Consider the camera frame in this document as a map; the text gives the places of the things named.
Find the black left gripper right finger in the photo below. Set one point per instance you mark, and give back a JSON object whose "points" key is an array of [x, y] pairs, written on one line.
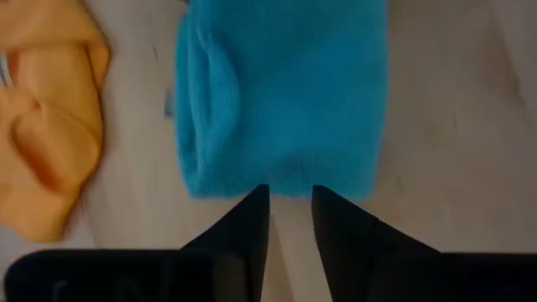
{"points": [[398, 277]]}

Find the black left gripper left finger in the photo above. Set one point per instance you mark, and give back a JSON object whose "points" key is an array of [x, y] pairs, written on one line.
{"points": [[168, 277]]}

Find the orange microfiber towel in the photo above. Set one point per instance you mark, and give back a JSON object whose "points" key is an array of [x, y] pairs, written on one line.
{"points": [[50, 126]]}

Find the blue microfiber towel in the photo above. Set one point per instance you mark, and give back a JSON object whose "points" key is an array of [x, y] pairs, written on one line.
{"points": [[293, 92]]}

